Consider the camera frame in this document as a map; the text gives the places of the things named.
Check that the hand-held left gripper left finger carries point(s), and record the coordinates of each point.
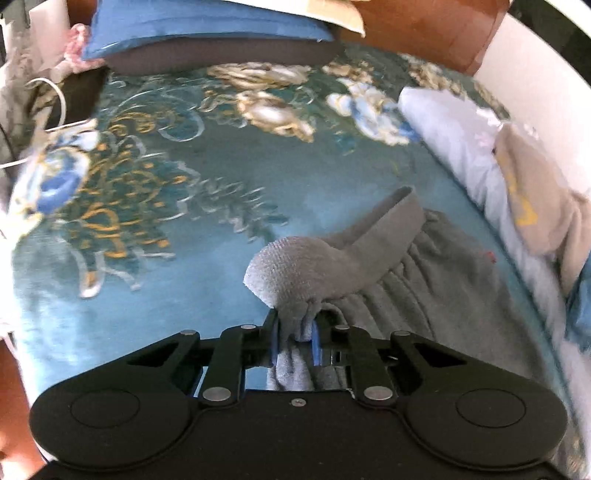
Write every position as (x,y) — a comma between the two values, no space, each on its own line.
(276,344)

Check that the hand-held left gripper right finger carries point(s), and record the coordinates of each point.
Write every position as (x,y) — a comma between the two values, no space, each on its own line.
(316,344)

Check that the grey pants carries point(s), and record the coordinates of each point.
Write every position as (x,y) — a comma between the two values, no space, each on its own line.
(438,286)

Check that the teal floral bed sheet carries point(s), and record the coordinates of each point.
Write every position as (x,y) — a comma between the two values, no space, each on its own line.
(161,300)

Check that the light blue daisy quilt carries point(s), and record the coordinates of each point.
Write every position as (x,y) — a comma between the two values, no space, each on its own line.
(461,147)

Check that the beige fleece garment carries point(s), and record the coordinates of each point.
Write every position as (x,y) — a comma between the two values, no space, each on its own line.
(540,207)

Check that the blue fleece jacket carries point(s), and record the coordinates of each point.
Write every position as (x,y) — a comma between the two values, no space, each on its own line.
(581,314)

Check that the dark brown pillow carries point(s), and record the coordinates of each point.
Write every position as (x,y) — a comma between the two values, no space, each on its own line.
(221,55)

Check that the orange wooden headboard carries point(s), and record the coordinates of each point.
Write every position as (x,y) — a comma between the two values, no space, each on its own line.
(425,32)

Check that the blue pillow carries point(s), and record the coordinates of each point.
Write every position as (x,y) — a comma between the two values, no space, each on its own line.
(194,23)

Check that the pale pink crumpled cloth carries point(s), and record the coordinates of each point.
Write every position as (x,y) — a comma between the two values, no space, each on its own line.
(76,46)

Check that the grey white patterned cloth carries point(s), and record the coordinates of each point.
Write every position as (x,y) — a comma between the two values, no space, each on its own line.
(18,69)

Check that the white paper bag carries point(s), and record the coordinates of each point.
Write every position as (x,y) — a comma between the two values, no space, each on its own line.
(51,27)

